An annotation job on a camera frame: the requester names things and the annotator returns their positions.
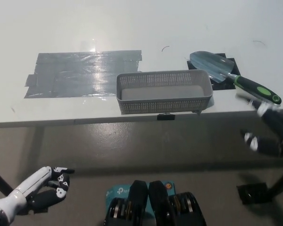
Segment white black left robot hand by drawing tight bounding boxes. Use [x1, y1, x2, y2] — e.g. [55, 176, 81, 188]
[0, 166, 75, 223]

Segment dark right robot hand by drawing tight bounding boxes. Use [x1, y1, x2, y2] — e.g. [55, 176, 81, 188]
[235, 92, 283, 159]

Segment steel trowel green black handle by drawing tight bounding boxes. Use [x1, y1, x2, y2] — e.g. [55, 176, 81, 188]
[190, 51, 283, 105]

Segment black robot torso blocks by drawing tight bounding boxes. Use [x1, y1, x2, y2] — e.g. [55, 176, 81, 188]
[103, 180, 207, 226]

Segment black tape patch on table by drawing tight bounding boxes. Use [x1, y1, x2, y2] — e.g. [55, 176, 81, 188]
[187, 53, 241, 91]

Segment teal tp-link box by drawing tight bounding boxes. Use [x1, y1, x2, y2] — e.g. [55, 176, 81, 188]
[105, 180, 179, 216]

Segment small black tape tab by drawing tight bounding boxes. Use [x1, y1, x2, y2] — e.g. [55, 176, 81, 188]
[157, 113, 175, 121]

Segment grey perforated plastic basket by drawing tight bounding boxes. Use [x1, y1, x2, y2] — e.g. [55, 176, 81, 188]
[116, 70, 214, 115]

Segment grey duct tape patch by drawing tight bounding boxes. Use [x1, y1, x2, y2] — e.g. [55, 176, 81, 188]
[23, 49, 142, 99]

